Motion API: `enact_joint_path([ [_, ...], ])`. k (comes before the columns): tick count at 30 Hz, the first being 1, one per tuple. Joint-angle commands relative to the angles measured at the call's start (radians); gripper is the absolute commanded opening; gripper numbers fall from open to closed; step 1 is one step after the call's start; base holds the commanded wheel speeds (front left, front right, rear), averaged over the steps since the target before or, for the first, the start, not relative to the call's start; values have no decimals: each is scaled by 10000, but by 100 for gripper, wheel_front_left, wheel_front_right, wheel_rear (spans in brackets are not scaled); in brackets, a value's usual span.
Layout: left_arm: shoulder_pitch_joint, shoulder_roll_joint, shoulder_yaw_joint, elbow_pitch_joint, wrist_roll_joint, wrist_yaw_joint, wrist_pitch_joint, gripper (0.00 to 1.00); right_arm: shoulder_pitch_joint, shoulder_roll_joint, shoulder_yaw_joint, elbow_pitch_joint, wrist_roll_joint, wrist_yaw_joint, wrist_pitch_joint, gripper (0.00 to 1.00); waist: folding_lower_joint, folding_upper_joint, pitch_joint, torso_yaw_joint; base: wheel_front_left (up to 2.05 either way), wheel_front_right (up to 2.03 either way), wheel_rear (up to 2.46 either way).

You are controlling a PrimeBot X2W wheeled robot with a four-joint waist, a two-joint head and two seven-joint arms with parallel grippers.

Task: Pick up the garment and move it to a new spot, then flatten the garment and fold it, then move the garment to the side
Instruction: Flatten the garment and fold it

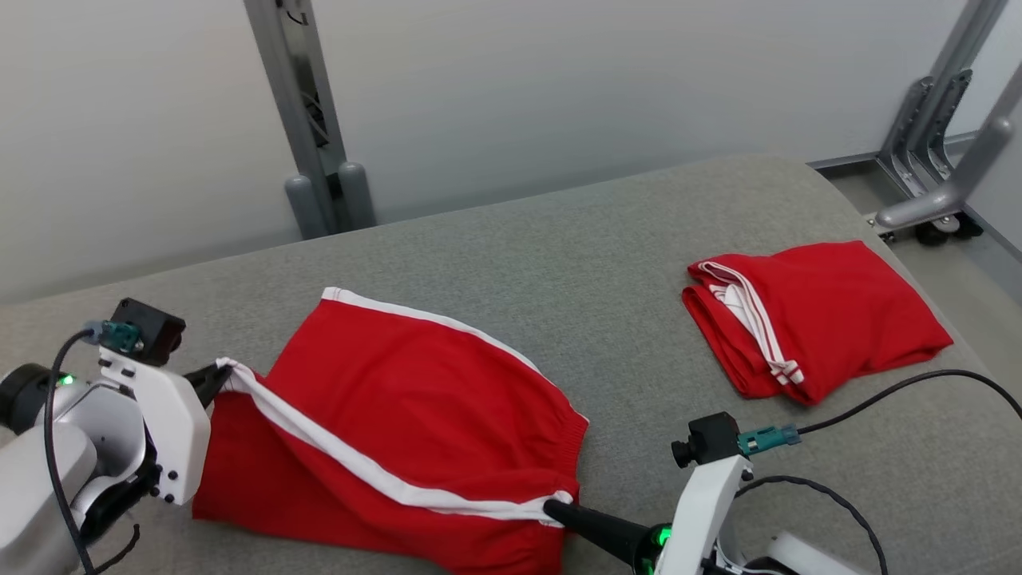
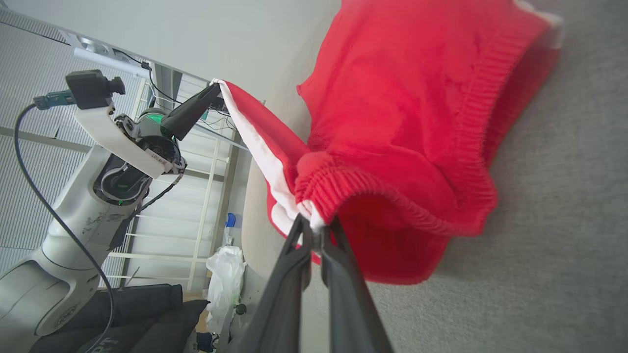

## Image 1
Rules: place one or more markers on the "grey partition bottom frame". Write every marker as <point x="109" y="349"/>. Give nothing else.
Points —
<point x="1002" y="239"/>

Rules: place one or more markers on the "black caster wheels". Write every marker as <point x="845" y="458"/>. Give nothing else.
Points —
<point x="934" y="233"/>

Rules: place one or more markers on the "teal right camera connector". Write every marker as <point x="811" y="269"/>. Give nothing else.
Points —
<point x="766" y="439"/>

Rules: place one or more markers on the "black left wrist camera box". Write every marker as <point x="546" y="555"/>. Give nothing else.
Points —
<point x="152" y="327"/>

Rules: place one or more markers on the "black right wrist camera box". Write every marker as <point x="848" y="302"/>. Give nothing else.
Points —
<point x="707" y="439"/>

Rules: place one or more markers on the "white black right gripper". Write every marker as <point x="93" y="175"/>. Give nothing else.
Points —
<point x="703" y="511"/>

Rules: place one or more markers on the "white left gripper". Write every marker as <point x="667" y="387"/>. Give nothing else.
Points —
<point x="172" y="431"/>

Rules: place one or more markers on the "red shorts white stripe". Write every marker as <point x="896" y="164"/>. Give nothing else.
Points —
<point x="399" y="399"/>

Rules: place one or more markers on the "teal camera connector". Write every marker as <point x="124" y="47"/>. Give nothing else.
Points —
<point x="120" y="335"/>
<point x="766" y="439"/>

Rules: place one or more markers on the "grey metal angled floor stand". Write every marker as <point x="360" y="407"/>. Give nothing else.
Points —
<point x="942" y="200"/>

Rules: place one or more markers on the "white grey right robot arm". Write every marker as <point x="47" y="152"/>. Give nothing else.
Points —
<point x="806" y="559"/>

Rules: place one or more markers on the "red jersey shirt white sleeves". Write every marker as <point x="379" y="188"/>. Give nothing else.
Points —
<point x="838" y="311"/>

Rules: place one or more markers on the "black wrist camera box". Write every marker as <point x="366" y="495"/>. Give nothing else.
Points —
<point x="707" y="439"/>
<point x="152" y="327"/>

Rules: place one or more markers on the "teal left camera connector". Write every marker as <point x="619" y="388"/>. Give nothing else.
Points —
<point x="120" y="335"/>

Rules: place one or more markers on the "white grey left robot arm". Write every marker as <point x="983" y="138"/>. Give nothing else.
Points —
<point x="40" y="479"/>

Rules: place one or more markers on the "grey metal post two feet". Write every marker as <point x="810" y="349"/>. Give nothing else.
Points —
<point x="307" y="104"/>

